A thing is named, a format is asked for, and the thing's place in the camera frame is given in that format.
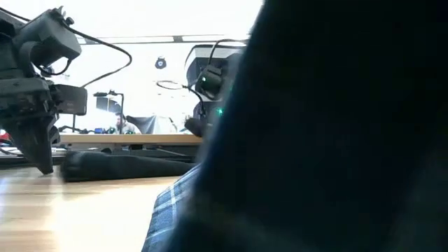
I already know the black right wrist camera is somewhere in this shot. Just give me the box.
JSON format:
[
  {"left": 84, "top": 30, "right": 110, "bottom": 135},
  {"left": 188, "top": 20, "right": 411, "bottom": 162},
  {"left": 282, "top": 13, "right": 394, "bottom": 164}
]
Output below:
[{"left": 198, "top": 64, "right": 225, "bottom": 99}]

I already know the navy striped fabric laundry bin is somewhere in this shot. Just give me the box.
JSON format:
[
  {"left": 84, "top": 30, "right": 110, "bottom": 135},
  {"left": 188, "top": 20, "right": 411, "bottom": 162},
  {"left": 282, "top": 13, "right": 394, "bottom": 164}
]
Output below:
[{"left": 184, "top": 43, "right": 246, "bottom": 88}]

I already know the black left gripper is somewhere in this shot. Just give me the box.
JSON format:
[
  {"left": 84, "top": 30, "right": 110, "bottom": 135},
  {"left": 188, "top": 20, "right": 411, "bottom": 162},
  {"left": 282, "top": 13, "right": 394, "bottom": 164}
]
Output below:
[{"left": 0, "top": 76, "right": 88, "bottom": 175}]

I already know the beige desk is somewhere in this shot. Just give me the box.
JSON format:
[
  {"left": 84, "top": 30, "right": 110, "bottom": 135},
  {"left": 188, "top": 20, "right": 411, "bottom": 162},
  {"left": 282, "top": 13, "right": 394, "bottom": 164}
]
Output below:
[{"left": 59, "top": 134, "right": 204, "bottom": 146}]

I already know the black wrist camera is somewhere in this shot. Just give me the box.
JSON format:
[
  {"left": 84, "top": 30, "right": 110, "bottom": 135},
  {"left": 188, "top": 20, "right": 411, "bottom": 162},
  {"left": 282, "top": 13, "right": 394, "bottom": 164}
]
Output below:
[
  {"left": 198, "top": 64, "right": 225, "bottom": 99},
  {"left": 13, "top": 7, "right": 83, "bottom": 69}
]

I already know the grey draped cover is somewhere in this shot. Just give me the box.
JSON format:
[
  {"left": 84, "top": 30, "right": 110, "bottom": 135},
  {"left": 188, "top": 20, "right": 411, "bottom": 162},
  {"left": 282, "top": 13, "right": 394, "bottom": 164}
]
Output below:
[{"left": 125, "top": 115, "right": 178, "bottom": 135}]

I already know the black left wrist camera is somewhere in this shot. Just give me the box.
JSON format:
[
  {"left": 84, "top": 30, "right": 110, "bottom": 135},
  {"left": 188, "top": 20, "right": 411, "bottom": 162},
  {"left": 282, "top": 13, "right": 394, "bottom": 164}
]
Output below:
[{"left": 13, "top": 7, "right": 83, "bottom": 69}]

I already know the dark garment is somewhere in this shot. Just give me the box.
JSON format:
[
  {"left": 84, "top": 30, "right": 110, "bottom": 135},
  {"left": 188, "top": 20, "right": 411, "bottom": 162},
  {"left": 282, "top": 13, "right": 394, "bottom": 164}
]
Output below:
[{"left": 141, "top": 0, "right": 448, "bottom": 252}]

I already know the person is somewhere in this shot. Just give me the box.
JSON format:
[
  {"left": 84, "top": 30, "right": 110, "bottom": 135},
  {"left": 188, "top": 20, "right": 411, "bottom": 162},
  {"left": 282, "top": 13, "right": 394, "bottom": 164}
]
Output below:
[{"left": 114, "top": 113, "right": 142, "bottom": 135}]

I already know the black metal rack frame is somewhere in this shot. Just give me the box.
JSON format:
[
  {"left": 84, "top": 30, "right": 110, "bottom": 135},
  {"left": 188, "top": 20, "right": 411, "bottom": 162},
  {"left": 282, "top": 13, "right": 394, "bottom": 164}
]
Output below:
[{"left": 92, "top": 90, "right": 126, "bottom": 135}]

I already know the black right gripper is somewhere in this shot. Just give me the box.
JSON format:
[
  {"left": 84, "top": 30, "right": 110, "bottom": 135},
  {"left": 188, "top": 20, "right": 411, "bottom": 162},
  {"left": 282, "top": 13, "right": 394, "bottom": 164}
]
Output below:
[{"left": 183, "top": 97, "right": 229, "bottom": 139}]

